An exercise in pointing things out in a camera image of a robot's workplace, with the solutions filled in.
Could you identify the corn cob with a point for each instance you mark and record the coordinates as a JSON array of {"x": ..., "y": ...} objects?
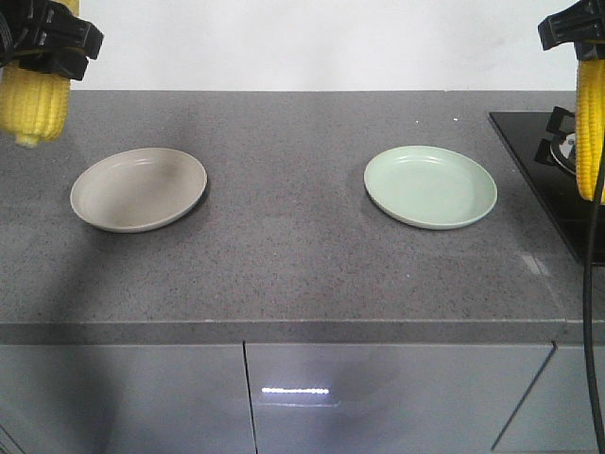
[
  {"x": 34, "y": 101},
  {"x": 589, "y": 125}
]

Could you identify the black gas stove top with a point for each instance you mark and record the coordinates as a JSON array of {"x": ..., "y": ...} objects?
[{"x": 542, "y": 144}]

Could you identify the grey lower cabinet doors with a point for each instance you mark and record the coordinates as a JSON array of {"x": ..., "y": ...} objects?
[{"x": 294, "y": 398}]

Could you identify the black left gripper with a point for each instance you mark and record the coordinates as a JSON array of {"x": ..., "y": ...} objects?
[{"x": 47, "y": 37}]

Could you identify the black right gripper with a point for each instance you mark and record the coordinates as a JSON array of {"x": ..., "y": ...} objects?
[{"x": 582, "y": 25}]

